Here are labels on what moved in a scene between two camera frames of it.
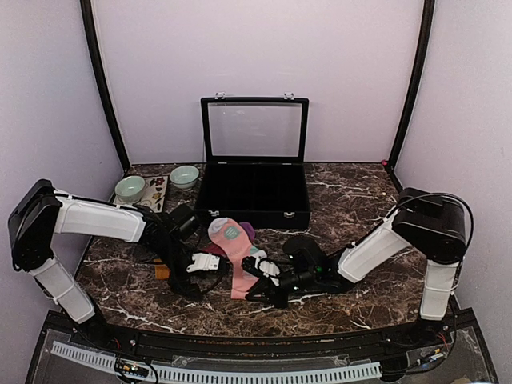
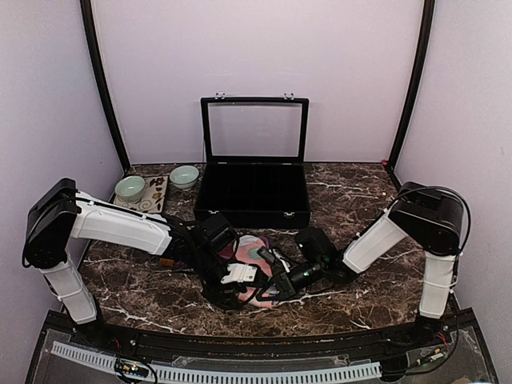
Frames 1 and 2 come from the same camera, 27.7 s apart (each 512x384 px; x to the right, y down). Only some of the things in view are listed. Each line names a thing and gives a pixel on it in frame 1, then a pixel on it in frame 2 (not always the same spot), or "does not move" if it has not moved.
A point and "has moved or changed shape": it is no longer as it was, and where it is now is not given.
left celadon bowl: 130,189 does not move
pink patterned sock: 232,238 has moved or changed shape
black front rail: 389,339 does not move
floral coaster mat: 154,196 does not move
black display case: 254,162 does not move
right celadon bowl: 184,177 does not move
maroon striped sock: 247,229 -> 228,253
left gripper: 182,286 -> 218,296
